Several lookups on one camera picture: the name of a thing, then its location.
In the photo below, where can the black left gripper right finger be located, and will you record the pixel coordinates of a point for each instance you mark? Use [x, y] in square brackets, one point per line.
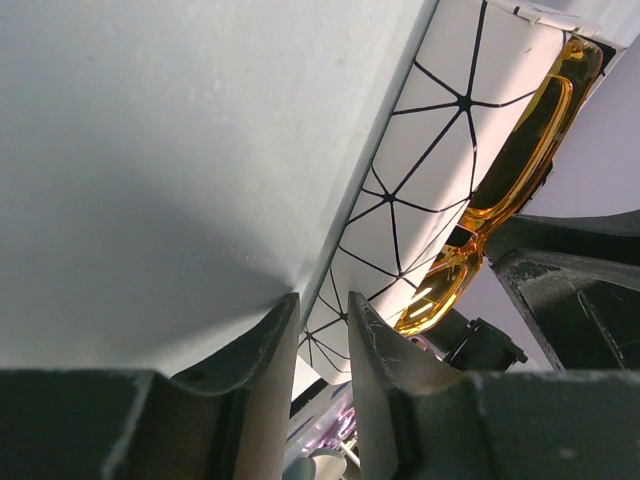
[419, 418]

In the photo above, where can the white geometric glasses case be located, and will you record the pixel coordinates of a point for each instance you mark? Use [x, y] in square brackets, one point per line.
[477, 68]

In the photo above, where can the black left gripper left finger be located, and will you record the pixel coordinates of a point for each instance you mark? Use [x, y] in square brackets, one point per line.
[225, 417]

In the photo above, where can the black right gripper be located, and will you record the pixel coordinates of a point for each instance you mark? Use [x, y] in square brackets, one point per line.
[575, 283]

